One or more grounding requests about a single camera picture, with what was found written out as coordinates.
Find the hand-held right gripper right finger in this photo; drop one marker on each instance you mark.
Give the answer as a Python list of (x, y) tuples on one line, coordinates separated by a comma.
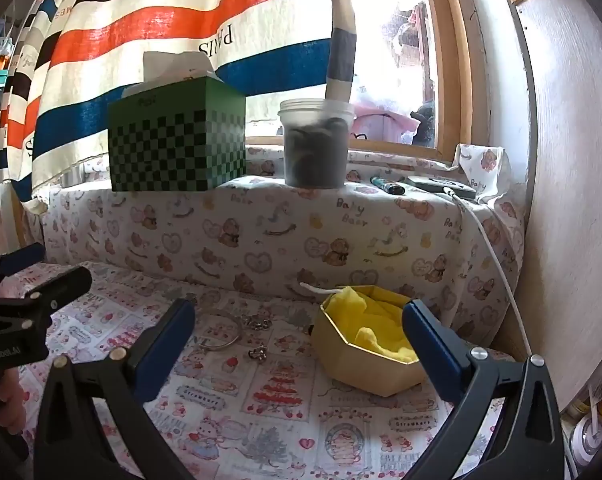
[(431, 355)]

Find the strawberry print sheet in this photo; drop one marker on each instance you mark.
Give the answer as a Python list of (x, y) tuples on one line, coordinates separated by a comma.
[(281, 420)]

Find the wooden window frame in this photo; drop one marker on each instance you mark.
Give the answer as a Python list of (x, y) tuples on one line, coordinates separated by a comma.
[(451, 60)]

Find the white power bank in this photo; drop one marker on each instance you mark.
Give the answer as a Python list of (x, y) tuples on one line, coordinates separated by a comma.
[(438, 185)]

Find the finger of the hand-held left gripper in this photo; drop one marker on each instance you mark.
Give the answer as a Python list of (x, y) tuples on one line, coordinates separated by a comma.
[(23, 257), (63, 284)]

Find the pink clothes outside window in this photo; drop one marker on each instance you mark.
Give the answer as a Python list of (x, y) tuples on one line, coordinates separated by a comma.
[(386, 120)]

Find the bear print cloth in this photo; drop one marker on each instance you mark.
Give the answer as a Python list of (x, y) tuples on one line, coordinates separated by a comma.
[(281, 230)]

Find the gold octagonal jewelry box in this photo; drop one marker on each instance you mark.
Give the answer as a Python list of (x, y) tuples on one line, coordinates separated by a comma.
[(361, 365)]

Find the striped curtain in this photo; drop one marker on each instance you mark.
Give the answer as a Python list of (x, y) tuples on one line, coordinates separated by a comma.
[(146, 25)]

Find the silver bangle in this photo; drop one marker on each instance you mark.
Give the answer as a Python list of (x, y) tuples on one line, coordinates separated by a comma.
[(231, 340)]

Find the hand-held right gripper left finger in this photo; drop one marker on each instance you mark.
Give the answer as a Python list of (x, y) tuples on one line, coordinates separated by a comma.
[(167, 344)]

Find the person's left hand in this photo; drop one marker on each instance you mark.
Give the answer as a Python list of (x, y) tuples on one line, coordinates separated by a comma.
[(8, 402)]

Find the green checkered tissue box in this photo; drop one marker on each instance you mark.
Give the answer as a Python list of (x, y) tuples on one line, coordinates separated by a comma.
[(176, 140)]

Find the plastic jar with dark contents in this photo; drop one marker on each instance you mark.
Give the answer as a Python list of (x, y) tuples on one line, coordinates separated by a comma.
[(313, 145)]

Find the light wooden cabinet panel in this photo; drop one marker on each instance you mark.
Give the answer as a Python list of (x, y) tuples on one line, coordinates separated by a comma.
[(571, 185)]

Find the yellow cloth lining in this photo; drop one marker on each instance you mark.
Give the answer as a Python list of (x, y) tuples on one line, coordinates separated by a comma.
[(368, 315)]

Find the white tissue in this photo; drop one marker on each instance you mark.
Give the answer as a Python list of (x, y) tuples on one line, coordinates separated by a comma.
[(173, 66)]

